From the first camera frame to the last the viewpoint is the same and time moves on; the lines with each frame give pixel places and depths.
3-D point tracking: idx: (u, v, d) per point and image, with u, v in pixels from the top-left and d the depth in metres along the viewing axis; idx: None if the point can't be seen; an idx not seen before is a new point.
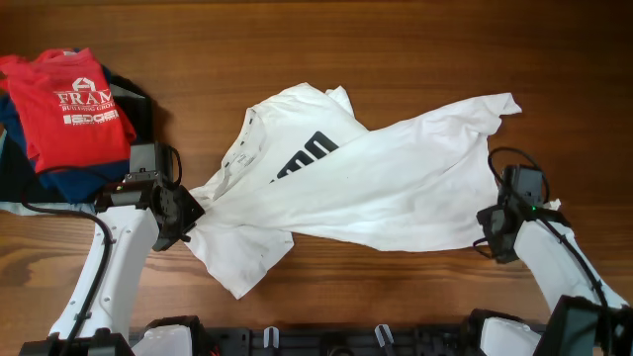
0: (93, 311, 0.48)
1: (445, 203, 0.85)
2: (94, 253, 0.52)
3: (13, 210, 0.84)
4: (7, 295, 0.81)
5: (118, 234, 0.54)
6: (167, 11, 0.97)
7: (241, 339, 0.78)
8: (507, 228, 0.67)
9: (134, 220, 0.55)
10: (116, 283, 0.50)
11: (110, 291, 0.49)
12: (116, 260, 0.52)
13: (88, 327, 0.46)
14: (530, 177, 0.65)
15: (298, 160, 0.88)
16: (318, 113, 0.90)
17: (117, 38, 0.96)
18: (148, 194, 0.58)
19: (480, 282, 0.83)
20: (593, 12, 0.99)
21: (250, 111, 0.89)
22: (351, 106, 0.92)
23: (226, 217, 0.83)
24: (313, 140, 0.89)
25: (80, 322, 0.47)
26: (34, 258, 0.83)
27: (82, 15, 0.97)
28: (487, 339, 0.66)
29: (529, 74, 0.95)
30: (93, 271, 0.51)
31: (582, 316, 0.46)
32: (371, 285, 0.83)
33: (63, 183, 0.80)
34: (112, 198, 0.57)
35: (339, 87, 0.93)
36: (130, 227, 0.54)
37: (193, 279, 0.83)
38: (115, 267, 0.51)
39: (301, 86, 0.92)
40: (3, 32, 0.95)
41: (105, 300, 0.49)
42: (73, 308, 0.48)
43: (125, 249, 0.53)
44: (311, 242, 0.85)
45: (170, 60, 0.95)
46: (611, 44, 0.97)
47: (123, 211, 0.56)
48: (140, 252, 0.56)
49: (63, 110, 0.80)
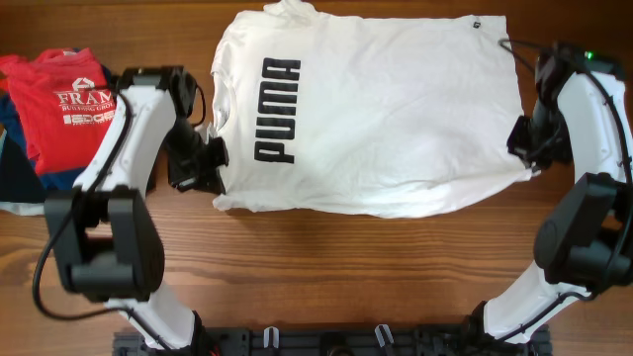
0: (114, 170, 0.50)
1: (450, 57, 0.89)
2: (115, 122, 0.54)
3: (14, 210, 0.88)
4: (8, 293, 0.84)
5: (139, 106, 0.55)
6: (166, 12, 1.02)
7: (241, 339, 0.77)
8: (557, 75, 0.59)
9: (153, 98, 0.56)
10: (135, 148, 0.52)
11: (130, 154, 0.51)
12: (134, 128, 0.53)
13: (110, 183, 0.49)
14: (577, 86, 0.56)
15: (270, 67, 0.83)
16: (255, 40, 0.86)
17: (118, 37, 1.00)
18: (168, 78, 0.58)
19: (481, 282, 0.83)
20: (586, 14, 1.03)
21: (225, 78, 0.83)
22: (266, 42, 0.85)
23: (242, 72, 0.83)
24: (264, 67, 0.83)
25: (102, 177, 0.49)
26: (35, 258, 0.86)
27: (82, 15, 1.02)
28: (489, 322, 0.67)
29: (523, 75, 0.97)
30: (114, 132, 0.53)
31: (602, 187, 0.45)
32: (371, 285, 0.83)
33: (63, 182, 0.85)
34: (133, 79, 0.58)
35: (243, 14, 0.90)
36: (149, 104, 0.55)
37: (193, 279, 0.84)
38: (135, 131, 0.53)
39: (242, 15, 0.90)
40: (11, 35, 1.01)
41: (125, 161, 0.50)
42: (95, 166, 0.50)
43: (132, 148, 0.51)
44: (311, 241, 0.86)
45: (170, 61, 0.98)
46: (605, 45, 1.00)
47: (142, 91, 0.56)
48: (157, 133, 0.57)
49: (63, 110, 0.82)
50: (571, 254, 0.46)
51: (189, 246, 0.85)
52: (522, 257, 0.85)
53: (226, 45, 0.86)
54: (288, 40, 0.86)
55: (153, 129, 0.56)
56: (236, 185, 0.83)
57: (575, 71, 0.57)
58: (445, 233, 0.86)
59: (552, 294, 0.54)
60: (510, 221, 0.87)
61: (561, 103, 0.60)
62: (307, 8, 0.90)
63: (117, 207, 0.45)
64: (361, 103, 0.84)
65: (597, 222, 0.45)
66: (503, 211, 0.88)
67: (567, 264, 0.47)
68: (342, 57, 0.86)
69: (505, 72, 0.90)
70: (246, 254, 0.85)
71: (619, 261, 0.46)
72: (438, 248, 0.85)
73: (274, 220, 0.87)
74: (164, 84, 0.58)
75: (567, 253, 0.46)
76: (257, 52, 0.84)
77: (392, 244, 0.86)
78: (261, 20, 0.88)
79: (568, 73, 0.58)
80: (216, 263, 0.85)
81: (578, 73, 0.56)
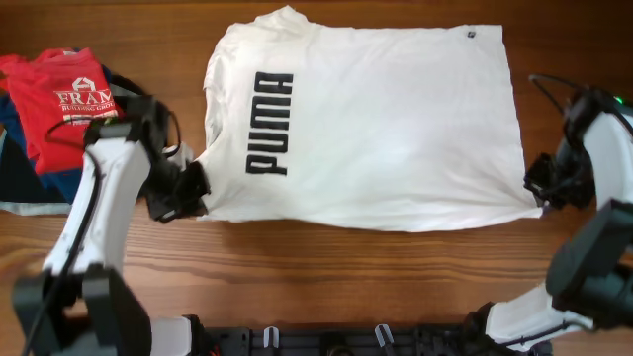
0: (85, 245, 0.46)
1: (441, 67, 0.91)
2: (84, 188, 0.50)
3: (14, 210, 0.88)
4: (8, 293, 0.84)
5: (110, 165, 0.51)
6: (166, 11, 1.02)
7: (241, 339, 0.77)
8: (585, 116, 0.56)
9: (124, 153, 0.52)
10: (107, 216, 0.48)
11: (102, 224, 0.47)
12: (106, 193, 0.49)
13: (81, 265, 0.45)
14: (602, 128, 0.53)
15: (262, 81, 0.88)
16: (247, 53, 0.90)
17: (118, 37, 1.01)
18: (139, 125, 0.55)
19: (481, 282, 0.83)
20: (585, 13, 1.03)
21: (220, 95, 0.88)
22: (258, 55, 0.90)
23: (235, 87, 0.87)
24: (257, 81, 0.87)
25: (73, 255, 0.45)
26: (34, 258, 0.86)
27: (82, 15, 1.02)
28: (492, 324, 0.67)
29: (522, 74, 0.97)
30: (82, 202, 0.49)
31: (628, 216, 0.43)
32: (371, 285, 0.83)
33: (63, 184, 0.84)
34: (101, 132, 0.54)
35: (236, 28, 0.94)
36: (121, 161, 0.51)
37: (193, 279, 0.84)
38: (107, 196, 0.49)
39: (235, 29, 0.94)
40: (11, 34, 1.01)
41: (98, 233, 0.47)
42: (65, 241, 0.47)
43: (104, 219, 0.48)
44: (310, 242, 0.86)
45: (169, 60, 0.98)
46: (604, 45, 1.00)
47: (110, 145, 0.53)
48: (133, 187, 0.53)
49: (63, 110, 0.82)
50: (585, 284, 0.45)
51: (189, 246, 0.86)
52: (522, 257, 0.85)
53: (218, 60, 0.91)
54: (280, 54, 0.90)
55: (128, 189, 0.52)
56: (226, 204, 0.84)
57: (603, 112, 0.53)
58: (445, 233, 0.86)
59: (558, 319, 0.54)
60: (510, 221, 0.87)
61: (588, 144, 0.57)
62: (299, 19, 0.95)
63: (92, 288, 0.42)
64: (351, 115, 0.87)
65: (614, 254, 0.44)
66: None
67: (578, 293, 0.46)
68: (334, 70, 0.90)
69: (498, 81, 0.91)
70: (245, 254, 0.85)
71: (630, 297, 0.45)
72: (437, 248, 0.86)
73: (274, 220, 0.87)
74: (136, 130, 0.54)
75: (582, 283, 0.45)
76: (248, 67, 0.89)
77: (392, 244, 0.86)
78: (251, 36, 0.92)
79: (595, 114, 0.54)
80: (216, 263, 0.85)
81: (607, 113, 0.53)
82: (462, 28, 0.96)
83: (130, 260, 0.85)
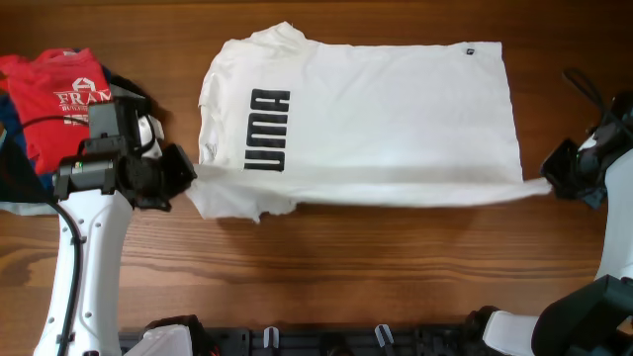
0: (75, 329, 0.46)
1: (442, 85, 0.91)
2: (65, 258, 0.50)
3: (14, 210, 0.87)
4: (8, 293, 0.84)
5: (88, 226, 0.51)
6: (167, 11, 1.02)
7: (241, 339, 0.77)
8: (615, 146, 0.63)
9: (100, 212, 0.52)
10: (93, 291, 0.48)
11: (90, 306, 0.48)
12: (89, 264, 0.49)
13: (75, 350, 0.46)
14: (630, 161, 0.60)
15: (258, 99, 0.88)
16: (242, 67, 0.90)
17: (118, 37, 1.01)
18: (116, 168, 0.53)
19: (480, 281, 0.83)
20: (586, 12, 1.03)
21: (214, 111, 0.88)
22: (255, 71, 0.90)
23: (231, 102, 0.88)
24: (253, 98, 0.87)
25: (64, 345, 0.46)
26: (34, 258, 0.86)
27: (82, 14, 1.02)
28: (489, 333, 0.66)
29: (521, 74, 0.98)
30: (64, 280, 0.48)
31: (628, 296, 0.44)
32: (370, 285, 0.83)
33: None
34: (73, 181, 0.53)
35: (231, 42, 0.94)
36: (100, 220, 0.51)
37: (193, 279, 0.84)
38: (90, 270, 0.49)
39: (231, 44, 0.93)
40: (11, 34, 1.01)
41: (87, 315, 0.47)
42: (54, 327, 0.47)
43: (91, 297, 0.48)
44: (311, 243, 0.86)
45: (170, 60, 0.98)
46: (604, 44, 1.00)
47: (85, 200, 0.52)
48: (117, 247, 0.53)
49: (63, 110, 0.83)
50: (570, 348, 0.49)
51: (189, 246, 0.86)
52: (522, 257, 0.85)
53: (212, 77, 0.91)
54: (278, 72, 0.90)
55: (113, 249, 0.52)
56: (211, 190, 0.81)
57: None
58: (446, 232, 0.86)
59: None
60: (510, 221, 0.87)
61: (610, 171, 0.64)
62: (296, 36, 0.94)
63: None
64: (350, 133, 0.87)
65: (603, 330, 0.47)
66: (502, 211, 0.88)
67: None
68: (332, 88, 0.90)
69: (500, 100, 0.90)
70: (245, 254, 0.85)
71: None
72: (437, 248, 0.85)
73: (273, 221, 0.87)
74: (111, 175, 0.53)
75: (567, 346, 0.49)
76: (245, 84, 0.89)
77: (392, 245, 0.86)
78: (247, 51, 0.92)
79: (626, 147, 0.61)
80: (216, 263, 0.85)
81: None
82: (461, 44, 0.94)
83: (130, 260, 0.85)
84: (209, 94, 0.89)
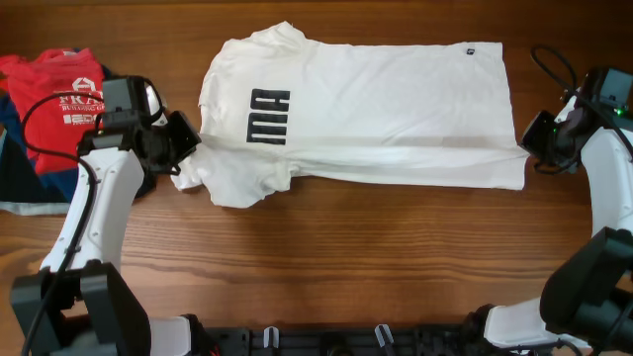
0: (82, 245, 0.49)
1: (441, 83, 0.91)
2: (80, 193, 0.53)
3: (14, 210, 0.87)
4: (8, 293, 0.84)
5: (105, 168, 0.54)
6: (167, 11, 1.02)
7: (241, 339, 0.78)
8: (583, 128, 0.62)
9: (118, 160, 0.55)
10: (103, 218, 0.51)
11: (98, 225, 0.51)
12: (102, 197, 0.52)
13: (80, 260, 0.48)
14: (599, 138, 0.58)
15: (258, 98, 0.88)
16: (242, 66, 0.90)
17: (118, 37, 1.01)
18: (131, 136, 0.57)
19: (480, 282, 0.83)
20: (586, 12, 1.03)
21: (214, 110, 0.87)
22: (256, 70, 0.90)
23: (231, 103, 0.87)
24: (253, 98, 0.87)
25: (70, 255, 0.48)
26: (35, 258, 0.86)
27: (82, 14, 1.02)
28: (490, 329, 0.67)
29: (521, 74, 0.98)
30: (78, 210, 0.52)
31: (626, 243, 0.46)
32: (370, 285, 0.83)
33: (63, 183, 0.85)
34: (94, 142, 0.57)
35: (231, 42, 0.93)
36: (115, 167, 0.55)
37: (193, 279, 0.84)
38: (102, 201, 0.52)
39: (231, 44, 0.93)
40: (11, 34, 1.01)
41: (94, 234, 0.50)
42: (62, 244, 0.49)
43: (100, 222, 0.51)
44: (311, 243, 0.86)
45: (169, 60, 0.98)
46: (604, 44, 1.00)
47: (107, 152, 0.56)
48: (126, 197, 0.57)
49: (63, 110, 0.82)
50: (581, 310, 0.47)
51: (189, 246, 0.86)
52: (522, 257, 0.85)
53: (212, 77, 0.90)
54: (278, 72, 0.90)
55: (123, 194, 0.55)
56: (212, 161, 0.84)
57: (602, 127, 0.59)
58: (445, 233, 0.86)
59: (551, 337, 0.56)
60: (510, 221, 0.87)
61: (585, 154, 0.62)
62: (297, 35, 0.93)
63: (89, 285, 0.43)
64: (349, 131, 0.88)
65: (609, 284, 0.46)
66: (502, 212, 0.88)
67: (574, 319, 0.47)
68: (332, 86, 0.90)
69: (500, 99, 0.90)
70: (246, 254, 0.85)
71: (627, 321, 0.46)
72: (438, 248, 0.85)
73: (273, 220, 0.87)
74: (124, 140, 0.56)
75: (578, 307, 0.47)
76: (245, 83, 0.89)
77: (393, 245, 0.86)
78: (247, 51, 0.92)
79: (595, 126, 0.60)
80: (216, 263, 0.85)
81: (605, 130, 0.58)
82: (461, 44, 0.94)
83: (130, 260, 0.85)
84: (210, 92, 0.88)
